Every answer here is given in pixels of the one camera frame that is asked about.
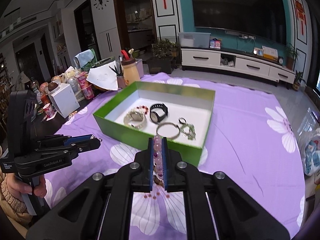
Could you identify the person's left forearm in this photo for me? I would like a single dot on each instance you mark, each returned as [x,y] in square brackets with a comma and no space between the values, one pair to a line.
[12,203]

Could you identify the pen holder with pens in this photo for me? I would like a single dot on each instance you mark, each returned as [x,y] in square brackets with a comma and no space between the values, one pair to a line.
[119,80]

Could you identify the black television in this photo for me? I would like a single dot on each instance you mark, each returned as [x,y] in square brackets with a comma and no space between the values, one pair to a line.
[237,10]

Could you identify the black wrist watch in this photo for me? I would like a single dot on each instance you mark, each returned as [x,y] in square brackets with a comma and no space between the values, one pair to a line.
[154,117]

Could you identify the yellow white box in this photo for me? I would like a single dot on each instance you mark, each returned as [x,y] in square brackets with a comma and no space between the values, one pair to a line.
[270,53]

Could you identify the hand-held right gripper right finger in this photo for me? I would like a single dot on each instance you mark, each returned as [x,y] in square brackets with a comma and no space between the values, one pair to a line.
[165,165]

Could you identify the bushy potted plant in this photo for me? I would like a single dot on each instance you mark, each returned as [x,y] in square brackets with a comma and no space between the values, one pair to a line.
[163,48]

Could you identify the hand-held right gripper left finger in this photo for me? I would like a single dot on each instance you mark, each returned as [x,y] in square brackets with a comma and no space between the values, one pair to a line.
[150,165]

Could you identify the silver bangle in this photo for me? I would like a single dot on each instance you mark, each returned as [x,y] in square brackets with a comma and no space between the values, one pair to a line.
[176,135]

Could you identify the small alarm clock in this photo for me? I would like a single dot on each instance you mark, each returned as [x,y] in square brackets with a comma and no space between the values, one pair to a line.
[280,60]

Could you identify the beige jar brown lid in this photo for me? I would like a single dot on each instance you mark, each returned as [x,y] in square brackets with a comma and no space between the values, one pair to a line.
[131,72]

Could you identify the white paper sheet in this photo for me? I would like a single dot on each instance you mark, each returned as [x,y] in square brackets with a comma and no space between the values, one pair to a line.
[102,77]

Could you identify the white television cabinet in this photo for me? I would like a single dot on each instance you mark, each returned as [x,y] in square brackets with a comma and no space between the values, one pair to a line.
[200,60]

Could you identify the black wall clock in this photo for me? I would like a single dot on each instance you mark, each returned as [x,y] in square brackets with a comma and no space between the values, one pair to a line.
[101,0]

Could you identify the green cardboard box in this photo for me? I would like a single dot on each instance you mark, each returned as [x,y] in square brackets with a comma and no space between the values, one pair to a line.
[112,127]

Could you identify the purple floral tablecloth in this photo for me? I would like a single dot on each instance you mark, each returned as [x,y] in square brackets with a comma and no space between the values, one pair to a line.
[237,120]

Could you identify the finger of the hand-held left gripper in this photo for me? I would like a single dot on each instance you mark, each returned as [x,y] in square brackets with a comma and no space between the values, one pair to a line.
[75,138]
[87,145]

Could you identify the person's left hand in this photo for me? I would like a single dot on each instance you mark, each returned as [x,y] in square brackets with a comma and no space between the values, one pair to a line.
[40,190]

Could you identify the window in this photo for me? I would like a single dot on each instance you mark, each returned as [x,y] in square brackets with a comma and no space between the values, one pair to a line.
[318,80]

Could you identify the small red blue box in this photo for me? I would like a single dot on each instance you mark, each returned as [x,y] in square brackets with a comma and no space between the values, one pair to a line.
[215,43]

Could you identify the cream white wrist watch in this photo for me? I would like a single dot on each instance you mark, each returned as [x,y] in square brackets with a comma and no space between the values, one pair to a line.
[136,115]

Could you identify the light blue green cloth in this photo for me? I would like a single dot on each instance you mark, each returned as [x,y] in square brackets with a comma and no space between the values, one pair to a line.
[83,57]

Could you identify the potted plant red pot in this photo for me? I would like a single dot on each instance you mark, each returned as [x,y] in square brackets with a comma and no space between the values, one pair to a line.
[291,57]

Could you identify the small picture frame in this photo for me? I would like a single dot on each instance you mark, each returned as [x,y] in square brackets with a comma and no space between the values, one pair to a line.
[258,51]

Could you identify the small potted plant yellow pot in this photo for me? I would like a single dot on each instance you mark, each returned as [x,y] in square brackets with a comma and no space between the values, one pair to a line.
[297,83]

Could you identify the white plastic bag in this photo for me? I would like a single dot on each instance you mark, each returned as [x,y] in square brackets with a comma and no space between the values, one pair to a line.
[310,152]

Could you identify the clear plastic storage bin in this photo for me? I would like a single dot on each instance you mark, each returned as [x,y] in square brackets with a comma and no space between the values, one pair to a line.
[193,41]

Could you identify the pink yogurt cup pack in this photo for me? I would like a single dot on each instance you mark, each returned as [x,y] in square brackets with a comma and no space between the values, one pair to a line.
[86,87]

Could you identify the white cardboard box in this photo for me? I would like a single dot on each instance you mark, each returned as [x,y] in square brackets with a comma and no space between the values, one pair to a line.
[65,102]

